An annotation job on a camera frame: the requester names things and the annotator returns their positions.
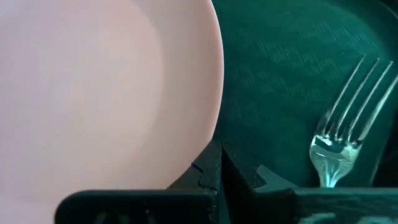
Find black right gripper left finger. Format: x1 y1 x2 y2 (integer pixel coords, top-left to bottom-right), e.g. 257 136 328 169
54 139 222 224

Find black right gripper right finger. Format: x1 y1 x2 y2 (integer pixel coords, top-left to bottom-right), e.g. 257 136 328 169
221 141 398 224

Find metal fork with orange handle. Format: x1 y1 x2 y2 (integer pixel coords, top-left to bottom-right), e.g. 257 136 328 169
308 55 398 189

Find pink round plate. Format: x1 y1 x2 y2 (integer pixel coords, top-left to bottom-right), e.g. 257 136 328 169
0 0 224 224

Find dark green plastic tray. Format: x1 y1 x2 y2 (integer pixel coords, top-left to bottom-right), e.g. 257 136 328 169
211 0 398 189

